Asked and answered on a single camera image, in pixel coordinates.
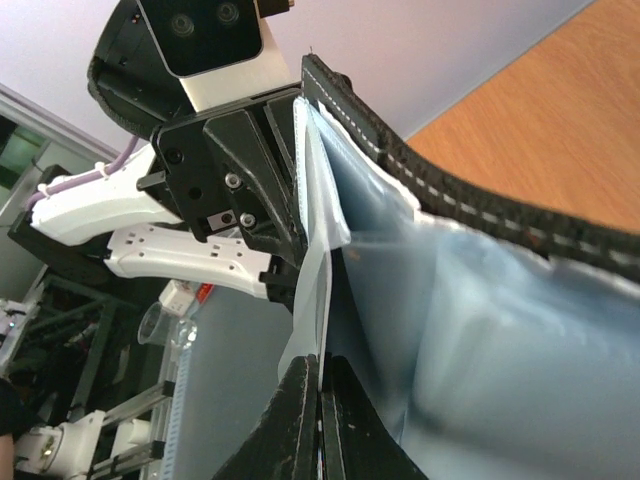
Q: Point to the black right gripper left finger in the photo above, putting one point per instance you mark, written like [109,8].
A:
[283,445]

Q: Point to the black leather card holder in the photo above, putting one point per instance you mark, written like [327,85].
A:
[494,338]

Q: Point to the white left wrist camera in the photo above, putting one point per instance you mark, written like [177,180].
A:
[219,51]

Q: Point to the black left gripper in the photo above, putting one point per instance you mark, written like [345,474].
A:
[232,165]

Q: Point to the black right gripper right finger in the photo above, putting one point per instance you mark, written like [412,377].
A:
[355,442]

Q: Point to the grey slotted cable duct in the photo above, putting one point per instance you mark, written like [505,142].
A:
[177,415]

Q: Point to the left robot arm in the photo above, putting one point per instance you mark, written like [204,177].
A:
[96,224]

